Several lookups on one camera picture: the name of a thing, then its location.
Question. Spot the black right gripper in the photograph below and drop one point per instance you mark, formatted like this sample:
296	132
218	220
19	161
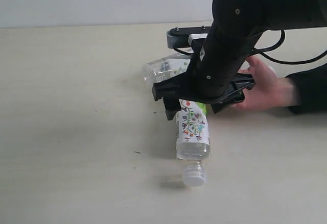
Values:
219	93

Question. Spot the bottle with floral label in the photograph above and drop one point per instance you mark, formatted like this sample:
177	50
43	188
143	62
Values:
193	146

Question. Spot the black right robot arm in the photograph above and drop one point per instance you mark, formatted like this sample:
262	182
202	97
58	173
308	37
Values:
218	51

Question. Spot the clear bottle blue-white label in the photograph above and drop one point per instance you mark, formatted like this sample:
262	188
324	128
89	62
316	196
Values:
165	68

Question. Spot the person's bare hand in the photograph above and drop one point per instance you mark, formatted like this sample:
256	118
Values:
269	90

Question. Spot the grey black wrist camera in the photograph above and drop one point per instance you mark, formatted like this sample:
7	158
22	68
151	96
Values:
179	37

